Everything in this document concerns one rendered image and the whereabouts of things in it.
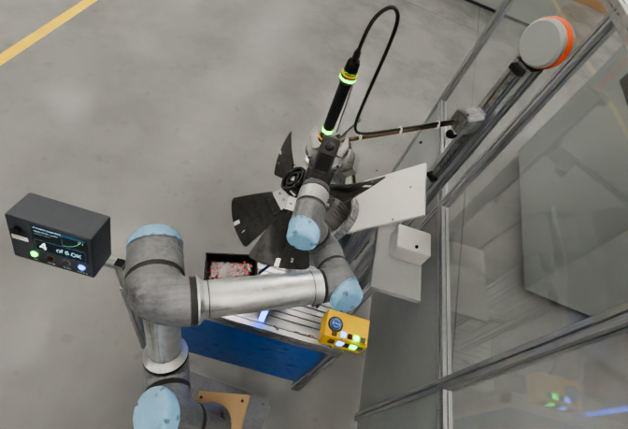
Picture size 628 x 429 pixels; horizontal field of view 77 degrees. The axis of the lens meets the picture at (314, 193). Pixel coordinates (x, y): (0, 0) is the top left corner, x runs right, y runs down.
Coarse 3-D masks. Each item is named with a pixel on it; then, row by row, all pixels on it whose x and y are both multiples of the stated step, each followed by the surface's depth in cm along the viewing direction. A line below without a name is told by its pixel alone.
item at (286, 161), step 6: (288, 138) 180; (288, 144) 177; (282, 150) 183; (288, 150) 175; (282, 156) 181; (288, 156) 173; (282, 162) 180; (288, 162) 172; (276, 168) 188; (282, 168) 180; (288, 168) 173; (276, 174) 187; (282, 174) 181
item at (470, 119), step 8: (456, 112) 147; (464, 112) 146; (472, 112) 147; (480, 112) 148; (456, 120) 148; (464, 120) 144; (472, 120) 145; (480, 120) 146; (456, 128) 149; (464, 128) 146; (472, 128) 149
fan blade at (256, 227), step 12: (240, 204) 169; (252, 204) 166; (264, 204) 163; (276, 204) 162; (240, 216) 168; (252, 216) 165; (264, 216) 164; (276, 216) 162; (240, 228) 168; (252, 228) 165; (264, 228) 164; (240, 240) 167; (252, 240) 165
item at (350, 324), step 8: (328, 312) 143; (336, 312) 143; (328, 320) 141; (344, 320) 142; (352, 320) 143; (360, 320) 144; (328, 328) 139; (344, 328) 140; (352, 328) 141; (360, 328) 142; (368, 328) 143; (320, 336) 143; (328, 336) 138; (336, 336) 138; (352, 336) 139; (360, 336) 140; (328, 344) 144; (352, 344) 139; (360, 344) 139
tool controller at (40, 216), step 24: (24, 216) 117; (48, 216) 120; (72, 216) 122; (96, 216) 125; (24, 240) 122; (48, 240) 120; (72, 240) 119; (96, 240) 122; (48, 264) 127; (72, 264) 126; (96, 264) 127
